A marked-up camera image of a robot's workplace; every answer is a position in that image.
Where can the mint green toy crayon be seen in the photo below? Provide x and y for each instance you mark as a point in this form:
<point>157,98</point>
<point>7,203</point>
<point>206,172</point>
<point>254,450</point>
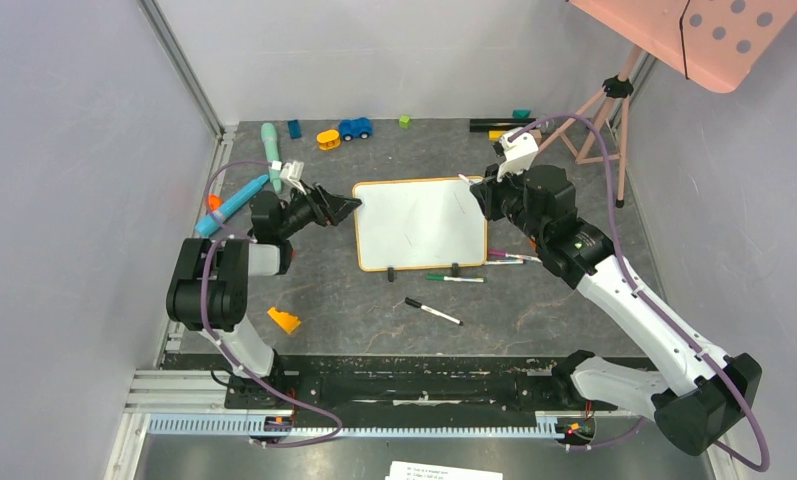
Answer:
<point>269,137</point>

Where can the purple capped marker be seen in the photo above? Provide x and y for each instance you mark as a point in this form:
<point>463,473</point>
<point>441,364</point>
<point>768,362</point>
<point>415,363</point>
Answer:
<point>508,255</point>

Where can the yellow block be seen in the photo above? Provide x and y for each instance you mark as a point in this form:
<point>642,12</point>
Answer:
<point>495,135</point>

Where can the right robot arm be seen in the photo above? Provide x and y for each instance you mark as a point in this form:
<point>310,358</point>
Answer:
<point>696,391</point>

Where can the dark blue block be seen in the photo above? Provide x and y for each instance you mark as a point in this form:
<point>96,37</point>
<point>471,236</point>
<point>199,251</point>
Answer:
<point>294,129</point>

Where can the green capped marker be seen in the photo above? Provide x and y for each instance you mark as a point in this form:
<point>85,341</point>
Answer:
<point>458,279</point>

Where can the pink tripod stand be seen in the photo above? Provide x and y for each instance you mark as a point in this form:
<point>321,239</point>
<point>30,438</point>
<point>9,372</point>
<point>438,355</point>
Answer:
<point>615,94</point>

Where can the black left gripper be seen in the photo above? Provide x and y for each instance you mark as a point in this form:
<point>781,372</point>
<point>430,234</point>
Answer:
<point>339,206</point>

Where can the blue toy crayon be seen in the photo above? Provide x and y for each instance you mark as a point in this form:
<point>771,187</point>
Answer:
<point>212,222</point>

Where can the pink perforated panel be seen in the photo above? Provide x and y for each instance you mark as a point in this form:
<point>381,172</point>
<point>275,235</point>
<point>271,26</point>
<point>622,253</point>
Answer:
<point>714,44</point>

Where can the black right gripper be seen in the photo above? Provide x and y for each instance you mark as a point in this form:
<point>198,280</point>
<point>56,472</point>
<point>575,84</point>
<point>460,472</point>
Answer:
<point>484,198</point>

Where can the black microphone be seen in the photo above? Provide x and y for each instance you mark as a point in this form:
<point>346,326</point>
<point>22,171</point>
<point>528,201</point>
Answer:
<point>477,125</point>

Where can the orange wedge toy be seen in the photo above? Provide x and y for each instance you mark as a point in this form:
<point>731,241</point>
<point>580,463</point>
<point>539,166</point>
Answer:
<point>288,322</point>

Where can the blue toy car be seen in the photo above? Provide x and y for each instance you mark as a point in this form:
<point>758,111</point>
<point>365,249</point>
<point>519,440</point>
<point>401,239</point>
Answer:
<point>359,128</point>

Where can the orange small toy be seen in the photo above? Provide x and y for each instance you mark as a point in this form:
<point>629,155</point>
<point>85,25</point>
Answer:
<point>214,202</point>

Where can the yellow framed whiteboard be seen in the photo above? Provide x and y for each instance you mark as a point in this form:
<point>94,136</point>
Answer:
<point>418,224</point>

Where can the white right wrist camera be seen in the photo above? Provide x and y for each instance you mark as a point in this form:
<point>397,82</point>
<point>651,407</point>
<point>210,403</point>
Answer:
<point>518,155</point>

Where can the white paper sheet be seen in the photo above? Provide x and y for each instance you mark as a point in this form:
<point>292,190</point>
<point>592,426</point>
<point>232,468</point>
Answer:
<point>416,471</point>

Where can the black capped marker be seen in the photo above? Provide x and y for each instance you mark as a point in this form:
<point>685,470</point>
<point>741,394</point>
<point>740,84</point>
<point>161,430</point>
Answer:
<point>428,309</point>

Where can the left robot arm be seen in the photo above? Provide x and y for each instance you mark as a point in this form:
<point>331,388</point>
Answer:
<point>208,292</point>

